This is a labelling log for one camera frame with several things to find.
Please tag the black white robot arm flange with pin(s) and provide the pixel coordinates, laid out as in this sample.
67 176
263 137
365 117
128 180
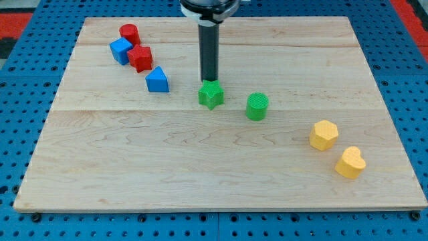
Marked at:
208 13

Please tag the blue triangle block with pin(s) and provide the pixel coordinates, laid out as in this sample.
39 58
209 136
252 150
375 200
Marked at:
157 81

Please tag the blue cube block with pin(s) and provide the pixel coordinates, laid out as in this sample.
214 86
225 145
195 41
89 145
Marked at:
119 49

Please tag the green star block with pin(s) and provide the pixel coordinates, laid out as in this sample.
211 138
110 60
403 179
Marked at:
211 94

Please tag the green cylinder block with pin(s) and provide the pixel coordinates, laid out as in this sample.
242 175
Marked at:
257 105

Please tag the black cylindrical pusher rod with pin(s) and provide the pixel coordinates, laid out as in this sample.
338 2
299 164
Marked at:
209 52

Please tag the light wooden board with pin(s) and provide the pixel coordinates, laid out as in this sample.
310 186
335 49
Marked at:
110 146

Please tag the red star block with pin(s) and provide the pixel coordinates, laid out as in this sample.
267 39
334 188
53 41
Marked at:
140 57

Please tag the yellow hexagon block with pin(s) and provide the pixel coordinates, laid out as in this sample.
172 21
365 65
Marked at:
323 135

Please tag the red cylinder block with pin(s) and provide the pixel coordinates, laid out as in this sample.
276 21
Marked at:
130 32

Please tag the yellow heart block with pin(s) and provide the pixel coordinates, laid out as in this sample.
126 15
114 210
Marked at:
351 164

